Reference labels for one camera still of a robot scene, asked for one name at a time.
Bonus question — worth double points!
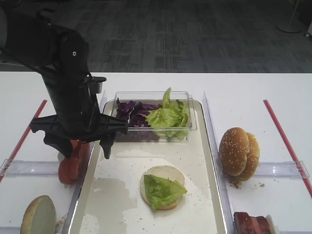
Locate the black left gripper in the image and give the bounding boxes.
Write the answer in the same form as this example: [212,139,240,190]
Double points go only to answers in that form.
[30,76,128,159]

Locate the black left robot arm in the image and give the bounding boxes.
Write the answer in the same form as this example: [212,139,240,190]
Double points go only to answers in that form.
[0,0,128,158]

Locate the green lettuce in container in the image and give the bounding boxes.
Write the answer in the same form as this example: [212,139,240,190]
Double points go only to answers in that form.
[146,87,189,140]

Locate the lettuce leaf on bun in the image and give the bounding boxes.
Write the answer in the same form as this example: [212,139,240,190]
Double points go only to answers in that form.
[142,175,187,211]

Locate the rear meat slice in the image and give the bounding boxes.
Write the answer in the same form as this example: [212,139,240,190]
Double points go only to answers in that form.
[251,216,271,234]

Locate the left red plastic strip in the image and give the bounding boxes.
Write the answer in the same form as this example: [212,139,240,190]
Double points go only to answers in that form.
[0,99,47,182]

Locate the red plastic strip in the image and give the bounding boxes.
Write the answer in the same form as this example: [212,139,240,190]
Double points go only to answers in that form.
[263,99,312,196]
[0,99,47,182]

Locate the purple cabbage leaves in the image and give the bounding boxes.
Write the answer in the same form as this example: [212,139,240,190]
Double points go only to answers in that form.
[116,99,162,127]

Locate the metal tray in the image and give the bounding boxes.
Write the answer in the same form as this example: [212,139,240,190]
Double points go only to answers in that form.
[70,101,227,234]

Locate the clear salad container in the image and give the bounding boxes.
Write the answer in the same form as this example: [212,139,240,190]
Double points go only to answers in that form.
[103,88,197,142]

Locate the left bun half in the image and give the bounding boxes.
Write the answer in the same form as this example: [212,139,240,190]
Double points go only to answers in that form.
[20,195,56,234]

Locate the sesame bun top front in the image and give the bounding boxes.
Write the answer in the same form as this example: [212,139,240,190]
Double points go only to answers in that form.
[219,127,250,176]

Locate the sesame bun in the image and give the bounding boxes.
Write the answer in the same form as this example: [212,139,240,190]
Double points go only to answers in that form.
[238,132,260,181]
[219,127,250,176]

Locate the right clear long divider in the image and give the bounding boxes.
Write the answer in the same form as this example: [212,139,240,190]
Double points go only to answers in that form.
[202,92,236,234]

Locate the sesame bun rear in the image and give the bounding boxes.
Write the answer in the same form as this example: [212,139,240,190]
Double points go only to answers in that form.
[238,132,260,181]

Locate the right red plastic strip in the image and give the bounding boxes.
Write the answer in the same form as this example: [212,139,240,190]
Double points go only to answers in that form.
[263,99,312,196]

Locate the clear rail near tomatoes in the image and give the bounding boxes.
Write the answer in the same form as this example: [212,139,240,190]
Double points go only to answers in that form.
[0,159,59,177]

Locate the clear rail near sesame buns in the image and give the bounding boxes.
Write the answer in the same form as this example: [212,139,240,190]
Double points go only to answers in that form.
[254,161,310,178]

